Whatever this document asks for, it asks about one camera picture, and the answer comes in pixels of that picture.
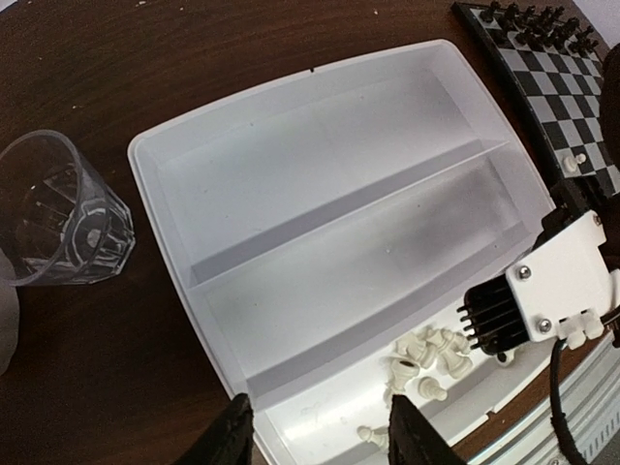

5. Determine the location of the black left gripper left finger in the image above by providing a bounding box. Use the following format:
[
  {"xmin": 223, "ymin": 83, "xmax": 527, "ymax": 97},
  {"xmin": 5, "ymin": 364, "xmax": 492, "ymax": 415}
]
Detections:
[{"xmin": 186, "ymin": 393, "xmax": 254, "ymax": 465}]

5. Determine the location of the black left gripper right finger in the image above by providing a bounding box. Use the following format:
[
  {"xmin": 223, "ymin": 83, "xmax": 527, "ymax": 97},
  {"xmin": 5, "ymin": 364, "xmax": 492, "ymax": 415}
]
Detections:
[{"xmin": 388, "ymin": 394, "xmax": 466, "ymax": 465}]

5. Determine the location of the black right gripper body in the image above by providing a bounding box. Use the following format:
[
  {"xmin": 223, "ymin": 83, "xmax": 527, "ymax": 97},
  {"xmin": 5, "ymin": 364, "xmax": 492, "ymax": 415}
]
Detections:
[{"xmin": 540, "ymin": 43, "xmax": 620, "ymax": 350}]

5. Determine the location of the black white chess board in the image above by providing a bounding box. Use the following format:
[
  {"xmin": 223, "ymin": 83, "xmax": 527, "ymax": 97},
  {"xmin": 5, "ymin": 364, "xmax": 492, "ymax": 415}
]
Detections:
[{"xmin": 451, "ymin": 1, "xmax": 619, "ymax": 196}]

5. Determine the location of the white plastic compartment tray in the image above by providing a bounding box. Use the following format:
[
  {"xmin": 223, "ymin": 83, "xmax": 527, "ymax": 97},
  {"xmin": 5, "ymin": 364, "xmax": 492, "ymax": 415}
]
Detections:
[{"xmin": 128, "ymin": 40, "xmax": 553, "ymax": 464}]

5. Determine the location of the row of black chess pieces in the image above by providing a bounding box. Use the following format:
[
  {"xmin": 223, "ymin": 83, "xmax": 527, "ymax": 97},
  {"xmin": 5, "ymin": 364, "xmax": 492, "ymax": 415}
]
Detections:
[{"xmin": 473, "ymin": 1, "xmax": 599, "ymax": 57}]

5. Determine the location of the white scalloped bowl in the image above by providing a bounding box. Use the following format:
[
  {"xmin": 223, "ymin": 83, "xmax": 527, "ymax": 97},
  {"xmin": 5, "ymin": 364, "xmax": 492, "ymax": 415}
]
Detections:
[{"xmin": 0, "ymin": 253, "xmax": 20, "ymax": 375}]

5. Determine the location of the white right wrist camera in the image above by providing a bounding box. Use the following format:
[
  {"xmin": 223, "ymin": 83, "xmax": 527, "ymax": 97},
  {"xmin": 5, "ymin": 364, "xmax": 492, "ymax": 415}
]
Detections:
[{"xmin": 454, "ymin": 210, "xmax": 611, "ymax": 355}]

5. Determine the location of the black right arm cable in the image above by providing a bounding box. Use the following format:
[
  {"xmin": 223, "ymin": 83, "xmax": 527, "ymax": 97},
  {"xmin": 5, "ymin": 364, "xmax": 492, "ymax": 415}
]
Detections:
[{"xmin": 549, "ymin": 338, "xmax": 590, "ymax": 465}]

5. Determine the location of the front aluminium rail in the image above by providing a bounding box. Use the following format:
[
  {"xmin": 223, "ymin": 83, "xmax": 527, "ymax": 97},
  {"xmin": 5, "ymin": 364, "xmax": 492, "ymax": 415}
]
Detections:
[{"xmin": 470, "ymin": 335, "xmax": 619, "ymax": 464}]

